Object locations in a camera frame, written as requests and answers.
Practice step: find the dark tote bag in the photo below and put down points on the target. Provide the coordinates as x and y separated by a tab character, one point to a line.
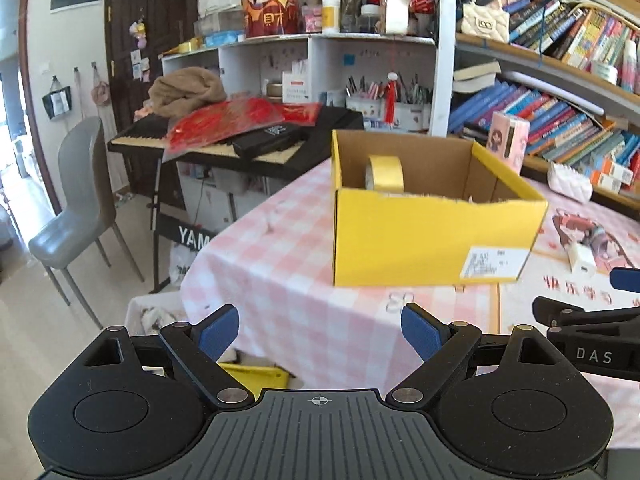
56	102

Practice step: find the red fortune god canister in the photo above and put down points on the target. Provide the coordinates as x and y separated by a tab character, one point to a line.
270	7

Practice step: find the red envelope pack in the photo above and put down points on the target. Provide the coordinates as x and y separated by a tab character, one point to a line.
297	114

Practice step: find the dark wooden door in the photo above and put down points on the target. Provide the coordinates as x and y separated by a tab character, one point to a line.
160	10

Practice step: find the white storage cabinet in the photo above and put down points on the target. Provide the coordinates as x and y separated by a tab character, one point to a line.
220	180

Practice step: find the yellow ribbon roll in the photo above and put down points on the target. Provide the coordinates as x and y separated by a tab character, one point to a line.
189	46

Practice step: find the white plastic bag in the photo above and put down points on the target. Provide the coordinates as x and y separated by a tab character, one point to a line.
180	265

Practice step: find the wooden bookshelf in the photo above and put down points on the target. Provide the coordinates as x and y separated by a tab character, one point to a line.
515	52

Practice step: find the yellow box lid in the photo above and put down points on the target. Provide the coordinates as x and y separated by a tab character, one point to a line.
260	375

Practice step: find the pink door charm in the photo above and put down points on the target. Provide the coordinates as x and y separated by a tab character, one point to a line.
137	35

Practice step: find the grey chair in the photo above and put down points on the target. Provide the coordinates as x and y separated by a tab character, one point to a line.
75	200

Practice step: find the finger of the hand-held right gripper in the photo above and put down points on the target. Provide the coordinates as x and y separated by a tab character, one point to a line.
555	312
627	280

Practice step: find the dark cover thick book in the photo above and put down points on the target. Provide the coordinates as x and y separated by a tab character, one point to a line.
477	69

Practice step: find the row of colourful comic books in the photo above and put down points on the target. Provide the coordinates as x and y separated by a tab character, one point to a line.
575	30

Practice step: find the pastel gradient bottle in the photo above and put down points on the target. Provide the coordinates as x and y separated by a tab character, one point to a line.
628	67

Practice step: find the pink hanging pouch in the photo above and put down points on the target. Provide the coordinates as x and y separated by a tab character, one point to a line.
101	92

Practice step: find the gold tape roll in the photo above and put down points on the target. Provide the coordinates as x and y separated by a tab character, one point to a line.
387	172

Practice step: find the white charger adapter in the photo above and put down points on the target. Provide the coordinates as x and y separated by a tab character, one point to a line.
582	260

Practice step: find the white pen holder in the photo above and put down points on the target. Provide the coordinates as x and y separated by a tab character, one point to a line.
365	107

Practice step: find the red tassel charm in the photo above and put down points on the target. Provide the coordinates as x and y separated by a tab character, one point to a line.
390	102

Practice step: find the white shelf unit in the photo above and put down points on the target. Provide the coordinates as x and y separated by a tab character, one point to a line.
330	60

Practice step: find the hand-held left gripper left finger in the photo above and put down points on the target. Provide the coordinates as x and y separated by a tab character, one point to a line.
222	330

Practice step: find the pale thick book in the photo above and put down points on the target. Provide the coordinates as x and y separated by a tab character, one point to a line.
472	85

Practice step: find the orange white small box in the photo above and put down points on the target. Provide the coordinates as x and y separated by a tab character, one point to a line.
617	171

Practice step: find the white rolled paper tube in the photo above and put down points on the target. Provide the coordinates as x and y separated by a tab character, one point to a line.
550	91

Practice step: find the black keyboard stand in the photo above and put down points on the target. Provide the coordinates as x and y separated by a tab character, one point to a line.
190	235

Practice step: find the black flat box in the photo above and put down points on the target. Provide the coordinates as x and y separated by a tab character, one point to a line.
267	139

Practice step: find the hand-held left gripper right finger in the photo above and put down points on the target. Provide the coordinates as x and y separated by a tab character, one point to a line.
417	332

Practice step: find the white carton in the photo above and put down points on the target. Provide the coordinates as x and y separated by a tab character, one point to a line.
397	7

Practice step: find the bag of red decorations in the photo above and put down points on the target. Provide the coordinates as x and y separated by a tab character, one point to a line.
220	125

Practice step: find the white bottle yellow label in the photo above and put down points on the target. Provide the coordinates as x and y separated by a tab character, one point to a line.
330	15

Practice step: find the black electric piano keyboard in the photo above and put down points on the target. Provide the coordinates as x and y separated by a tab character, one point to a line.
325	135

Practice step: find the white box red label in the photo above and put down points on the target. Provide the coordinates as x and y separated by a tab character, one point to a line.
296	89

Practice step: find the pink cartoon girl container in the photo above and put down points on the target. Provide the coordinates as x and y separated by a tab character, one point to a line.
507	140

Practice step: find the glass jar white lid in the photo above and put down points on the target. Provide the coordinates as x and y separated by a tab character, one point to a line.
370	19

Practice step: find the clear plastic box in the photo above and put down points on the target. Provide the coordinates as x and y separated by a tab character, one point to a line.
217	22

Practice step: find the row of blue spine books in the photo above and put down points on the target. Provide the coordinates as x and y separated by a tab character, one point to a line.
540	120

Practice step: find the pink checked tablecloth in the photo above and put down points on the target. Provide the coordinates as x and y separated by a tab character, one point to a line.
280	260

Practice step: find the brown cloth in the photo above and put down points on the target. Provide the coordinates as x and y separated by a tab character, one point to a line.
187	90

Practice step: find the pink cartoon desk mat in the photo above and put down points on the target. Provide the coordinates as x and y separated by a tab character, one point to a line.
550	260

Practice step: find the blue tissue pack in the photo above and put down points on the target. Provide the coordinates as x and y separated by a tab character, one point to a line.
224	38

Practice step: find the yellow cardboard box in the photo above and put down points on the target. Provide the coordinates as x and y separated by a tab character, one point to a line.
425	240

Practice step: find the pink packet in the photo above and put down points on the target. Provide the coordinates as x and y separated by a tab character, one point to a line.
312	20

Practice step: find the round metal tin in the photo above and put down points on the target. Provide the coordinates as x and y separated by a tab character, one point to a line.
273	89

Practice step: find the white quilted pouch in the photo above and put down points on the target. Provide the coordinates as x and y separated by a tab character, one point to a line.
570	182

